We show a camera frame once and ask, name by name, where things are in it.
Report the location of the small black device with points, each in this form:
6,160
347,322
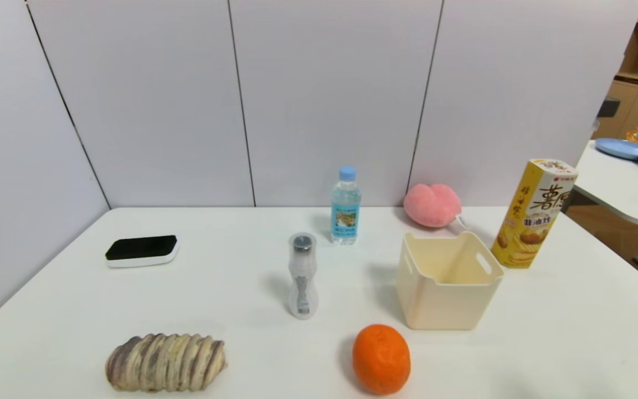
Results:
608,107

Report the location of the cream plastic storage box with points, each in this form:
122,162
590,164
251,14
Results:
443,305

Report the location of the clear water bottle blue cap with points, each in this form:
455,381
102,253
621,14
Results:
345,216

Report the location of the black white board eraser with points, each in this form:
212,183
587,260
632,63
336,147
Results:
140,247

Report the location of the striped brown bread loaf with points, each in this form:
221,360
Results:
164,363

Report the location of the yellow potato chips carton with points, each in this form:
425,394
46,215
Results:
532,221

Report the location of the white side table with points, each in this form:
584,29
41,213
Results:
618,188

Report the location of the orange fruit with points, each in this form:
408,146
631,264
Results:
381,360

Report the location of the blue plate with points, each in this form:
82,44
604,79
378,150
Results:
623,148

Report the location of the white bottle with grey cap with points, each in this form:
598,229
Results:
303,277

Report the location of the pink plush peach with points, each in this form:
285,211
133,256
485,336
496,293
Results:
432,205

